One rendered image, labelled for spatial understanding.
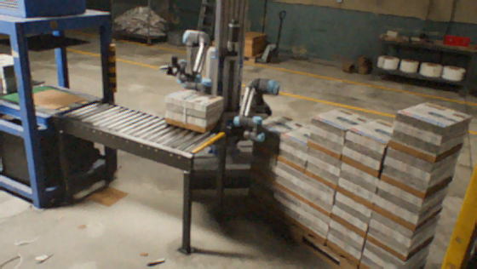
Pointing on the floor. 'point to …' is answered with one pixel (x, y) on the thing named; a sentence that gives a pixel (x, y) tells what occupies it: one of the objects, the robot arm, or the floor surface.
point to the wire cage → (140, 22)
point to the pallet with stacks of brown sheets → (255, 46)
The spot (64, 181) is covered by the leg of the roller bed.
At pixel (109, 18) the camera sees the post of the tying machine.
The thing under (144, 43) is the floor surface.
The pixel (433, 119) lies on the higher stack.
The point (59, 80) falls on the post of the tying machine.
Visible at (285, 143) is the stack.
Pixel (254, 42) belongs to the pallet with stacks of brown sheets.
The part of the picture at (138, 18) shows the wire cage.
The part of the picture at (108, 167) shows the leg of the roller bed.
